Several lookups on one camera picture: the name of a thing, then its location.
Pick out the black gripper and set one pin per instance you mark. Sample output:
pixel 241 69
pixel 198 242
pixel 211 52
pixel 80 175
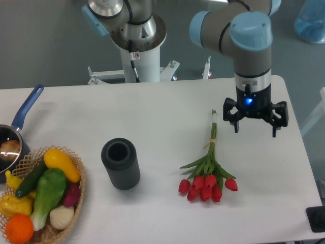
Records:
pixel 255 105

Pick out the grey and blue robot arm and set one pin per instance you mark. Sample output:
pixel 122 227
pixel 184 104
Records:
pixel 241 31

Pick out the red tulip bouquet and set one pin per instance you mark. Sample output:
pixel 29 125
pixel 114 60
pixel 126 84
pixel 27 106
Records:
pixel 208 177

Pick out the blue translucent plastic bag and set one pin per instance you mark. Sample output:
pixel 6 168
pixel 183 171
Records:
pixel 309 24

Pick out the black device at edge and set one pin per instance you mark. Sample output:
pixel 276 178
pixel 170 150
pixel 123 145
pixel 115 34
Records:
pixel 316 218

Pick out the dark grey ribbed vase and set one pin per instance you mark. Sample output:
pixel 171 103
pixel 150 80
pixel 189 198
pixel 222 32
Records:
pixel 119 158

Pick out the purple red radish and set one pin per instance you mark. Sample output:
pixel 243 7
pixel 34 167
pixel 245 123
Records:
pixel 72 195

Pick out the yellow squash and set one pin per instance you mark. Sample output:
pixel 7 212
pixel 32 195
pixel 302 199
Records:
pixel 55 158

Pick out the green bok choy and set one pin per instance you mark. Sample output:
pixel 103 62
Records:
pixel 49 192

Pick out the white garlic bulb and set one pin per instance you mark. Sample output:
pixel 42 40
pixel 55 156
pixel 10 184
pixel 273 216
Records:
pixel 61 217

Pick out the dark green cucumber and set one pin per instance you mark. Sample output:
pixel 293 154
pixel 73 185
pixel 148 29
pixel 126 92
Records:
pixel 30 181

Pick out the brown bread roll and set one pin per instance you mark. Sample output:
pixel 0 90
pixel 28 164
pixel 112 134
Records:
pixel 10 150

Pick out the yellow banana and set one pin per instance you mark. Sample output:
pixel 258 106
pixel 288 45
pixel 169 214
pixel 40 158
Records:
pixel 14 182

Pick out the yellow bell pepper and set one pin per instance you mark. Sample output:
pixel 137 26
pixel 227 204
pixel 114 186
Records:
pixel 11 205

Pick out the orange fruit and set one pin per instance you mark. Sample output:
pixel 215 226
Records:
pixel 19 229

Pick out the white frame at right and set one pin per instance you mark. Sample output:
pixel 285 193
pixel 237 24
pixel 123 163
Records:
pixel 314 116

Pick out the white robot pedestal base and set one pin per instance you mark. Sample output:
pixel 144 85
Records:
pixel 139 47

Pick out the blue handled saucepan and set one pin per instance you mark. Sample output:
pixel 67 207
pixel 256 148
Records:
pixel 12 132

